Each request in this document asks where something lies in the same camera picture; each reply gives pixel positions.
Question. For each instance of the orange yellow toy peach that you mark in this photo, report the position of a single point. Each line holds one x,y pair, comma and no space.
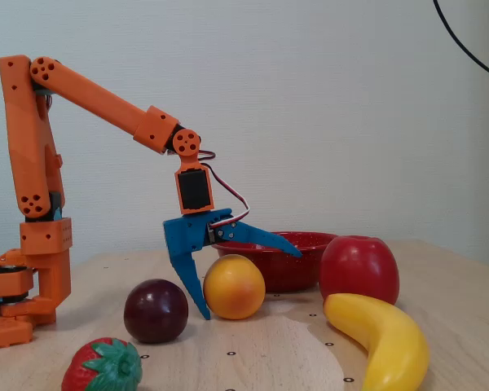
234,287

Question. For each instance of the dark purple toy plum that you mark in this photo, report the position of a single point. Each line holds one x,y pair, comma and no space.
156,311

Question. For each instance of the red toy apple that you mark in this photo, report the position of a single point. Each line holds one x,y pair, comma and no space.
358,269

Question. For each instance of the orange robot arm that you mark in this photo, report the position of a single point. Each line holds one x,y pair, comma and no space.
28,163

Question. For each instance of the yellow toy banana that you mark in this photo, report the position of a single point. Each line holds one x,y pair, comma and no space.
395,342

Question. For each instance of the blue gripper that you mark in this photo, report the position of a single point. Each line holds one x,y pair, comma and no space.
186,235

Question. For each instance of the red speckled bowl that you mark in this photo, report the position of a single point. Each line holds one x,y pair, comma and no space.
285,273

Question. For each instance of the red toy strawberry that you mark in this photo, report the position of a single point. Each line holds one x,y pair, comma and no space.
102,366

